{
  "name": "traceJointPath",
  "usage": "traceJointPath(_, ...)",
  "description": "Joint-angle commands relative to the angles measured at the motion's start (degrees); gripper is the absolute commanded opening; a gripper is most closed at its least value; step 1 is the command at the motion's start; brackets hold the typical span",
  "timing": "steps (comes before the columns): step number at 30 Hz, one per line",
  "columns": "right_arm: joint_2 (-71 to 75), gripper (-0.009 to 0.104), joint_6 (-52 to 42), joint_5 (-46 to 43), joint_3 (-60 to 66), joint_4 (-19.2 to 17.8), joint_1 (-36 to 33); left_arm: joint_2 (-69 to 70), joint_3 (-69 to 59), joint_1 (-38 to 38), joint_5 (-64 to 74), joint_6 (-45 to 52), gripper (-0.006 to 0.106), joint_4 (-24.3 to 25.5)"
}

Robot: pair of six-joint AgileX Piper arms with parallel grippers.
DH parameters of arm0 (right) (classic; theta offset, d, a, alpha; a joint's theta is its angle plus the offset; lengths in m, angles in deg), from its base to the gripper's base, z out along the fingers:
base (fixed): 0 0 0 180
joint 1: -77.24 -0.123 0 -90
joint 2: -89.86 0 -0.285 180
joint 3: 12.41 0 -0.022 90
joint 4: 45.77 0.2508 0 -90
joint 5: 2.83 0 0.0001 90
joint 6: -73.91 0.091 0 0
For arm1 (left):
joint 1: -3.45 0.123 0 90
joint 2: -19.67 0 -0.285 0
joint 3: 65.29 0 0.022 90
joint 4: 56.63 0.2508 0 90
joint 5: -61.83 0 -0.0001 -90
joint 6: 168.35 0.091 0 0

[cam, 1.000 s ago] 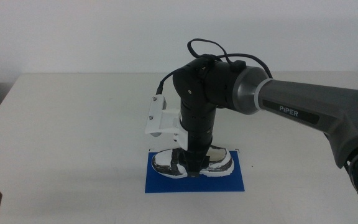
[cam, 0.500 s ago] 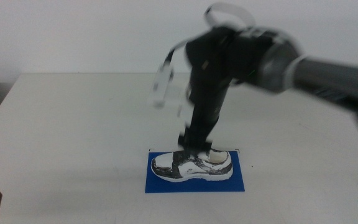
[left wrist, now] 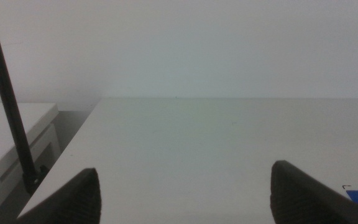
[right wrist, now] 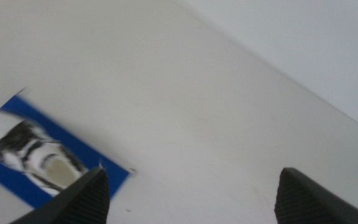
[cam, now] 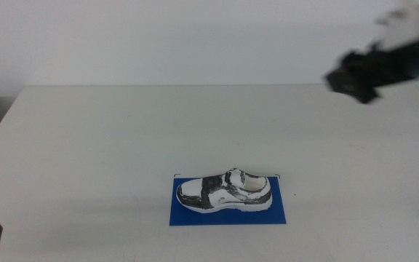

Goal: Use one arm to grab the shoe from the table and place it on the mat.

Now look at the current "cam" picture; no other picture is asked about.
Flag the black and white shoe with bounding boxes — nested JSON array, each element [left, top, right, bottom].
[[175, 167, 274, 215]]

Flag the blue rectangular mat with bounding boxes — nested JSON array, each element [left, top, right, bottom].
[[169, 176, 287, 227]]

